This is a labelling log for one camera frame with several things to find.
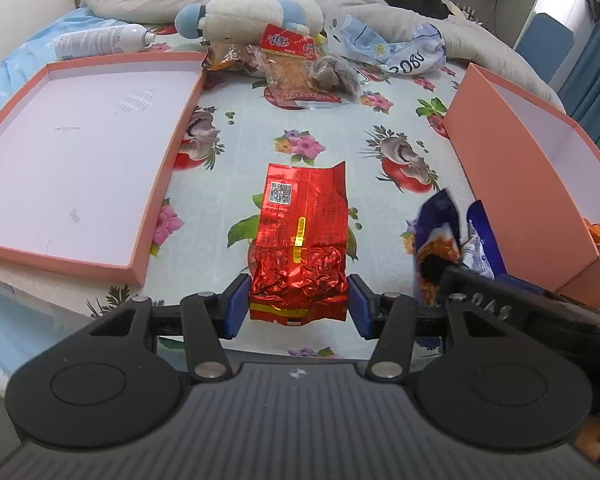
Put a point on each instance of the blue bed sheet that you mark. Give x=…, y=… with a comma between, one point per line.
x=25, y=45

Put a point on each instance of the clear light blue plastic bag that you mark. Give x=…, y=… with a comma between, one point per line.
x=367, y=40

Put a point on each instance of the blue chair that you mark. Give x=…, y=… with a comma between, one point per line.
x=545, y=42

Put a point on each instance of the red foil packet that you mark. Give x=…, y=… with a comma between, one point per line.
x=300, y=240

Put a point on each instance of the blue white snack packet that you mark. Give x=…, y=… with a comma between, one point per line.
x=482, y=245

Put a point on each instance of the white blue printed plastic bag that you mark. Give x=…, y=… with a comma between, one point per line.
x=415, y=57

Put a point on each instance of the red label shredded snack packet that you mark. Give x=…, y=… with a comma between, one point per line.
x=300, y=75

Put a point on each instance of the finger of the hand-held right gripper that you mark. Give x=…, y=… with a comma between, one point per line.
x=520, y=284
x=452, y=277

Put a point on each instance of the fruit print mat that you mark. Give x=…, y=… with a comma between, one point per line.
x=280, y=125

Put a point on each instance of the plastic wrapped mattress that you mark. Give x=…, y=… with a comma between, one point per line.
x=20, y=320

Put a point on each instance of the orange yellow snack packet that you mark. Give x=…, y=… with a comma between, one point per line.
x=227, y=55

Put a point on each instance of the brown dried snack packet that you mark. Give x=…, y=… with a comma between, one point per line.
x=332, y=72

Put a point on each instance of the pink box lid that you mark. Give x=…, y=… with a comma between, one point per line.
x=80, y=160

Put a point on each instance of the row of small bottles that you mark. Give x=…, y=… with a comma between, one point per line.
x=465, y=11

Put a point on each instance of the blue orange print snack packet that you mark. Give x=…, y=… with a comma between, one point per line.
x=432, y=230

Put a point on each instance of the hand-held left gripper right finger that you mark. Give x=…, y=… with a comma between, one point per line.
x=362, y=310

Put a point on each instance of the white blue plush toy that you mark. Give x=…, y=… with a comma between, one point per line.
x=240, y=15

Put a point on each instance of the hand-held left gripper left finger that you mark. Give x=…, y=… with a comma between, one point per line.
x=237, y=305

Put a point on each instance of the white spray bottle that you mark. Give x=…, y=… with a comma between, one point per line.
x=100, y=40

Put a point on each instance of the pink cardboard box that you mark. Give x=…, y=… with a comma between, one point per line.
x=510, y=160

